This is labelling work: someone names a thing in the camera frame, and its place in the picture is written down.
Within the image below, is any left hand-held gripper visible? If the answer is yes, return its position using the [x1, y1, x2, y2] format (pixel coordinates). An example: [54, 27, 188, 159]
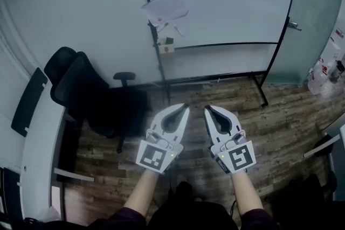
[135, 103, 191, 175]

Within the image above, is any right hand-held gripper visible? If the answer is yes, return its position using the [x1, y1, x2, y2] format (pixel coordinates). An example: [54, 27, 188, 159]
[203, 104, 257, 175]

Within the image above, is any white whiteboard box red label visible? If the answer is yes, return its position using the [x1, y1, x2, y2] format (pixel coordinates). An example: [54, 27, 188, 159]
[157, 44, 176, 55]

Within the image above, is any person's right forearm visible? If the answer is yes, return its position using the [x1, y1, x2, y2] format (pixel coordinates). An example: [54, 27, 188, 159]
[230, 170, 265, 218]

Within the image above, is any person's left forearm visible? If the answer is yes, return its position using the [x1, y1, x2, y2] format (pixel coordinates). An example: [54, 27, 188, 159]
[123, 169, 160, 217]

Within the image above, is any black-framed whiteboard on stand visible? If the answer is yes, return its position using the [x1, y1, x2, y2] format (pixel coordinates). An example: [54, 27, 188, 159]
[136, 0, 299, 108]

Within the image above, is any black mesh office chair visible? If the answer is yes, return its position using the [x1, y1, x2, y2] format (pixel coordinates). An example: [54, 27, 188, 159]
[43, 46, 148, 154]

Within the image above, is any person's dark clothing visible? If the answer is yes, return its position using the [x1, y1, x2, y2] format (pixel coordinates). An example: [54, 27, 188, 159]
[88, 180, 281, 230]

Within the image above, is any crumpled white paper sheet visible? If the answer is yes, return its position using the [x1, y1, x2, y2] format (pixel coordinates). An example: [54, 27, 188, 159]
[141, 0, 189, 26]

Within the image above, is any white curved desk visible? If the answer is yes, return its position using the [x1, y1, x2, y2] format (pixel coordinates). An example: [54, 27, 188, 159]
[19, 68, 95, 221]

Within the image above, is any dark cup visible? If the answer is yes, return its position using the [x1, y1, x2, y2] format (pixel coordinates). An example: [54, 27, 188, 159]
[335, 60, 345, 76]

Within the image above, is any black desk divider panel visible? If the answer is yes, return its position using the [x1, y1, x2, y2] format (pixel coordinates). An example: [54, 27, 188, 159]
[0, 166, 23, 222]
[10, 67, 49, 138]

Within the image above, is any clear plastic bag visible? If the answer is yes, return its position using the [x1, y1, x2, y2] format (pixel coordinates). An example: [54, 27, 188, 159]
[34, 205, 63, 224]

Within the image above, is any white desk with black bracket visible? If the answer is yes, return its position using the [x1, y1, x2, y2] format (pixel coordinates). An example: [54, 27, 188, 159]
[302, 123, 345, 202]

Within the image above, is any metal whiteboard bracket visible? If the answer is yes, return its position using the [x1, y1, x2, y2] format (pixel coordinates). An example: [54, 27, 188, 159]
[286, 20, 302, 32]

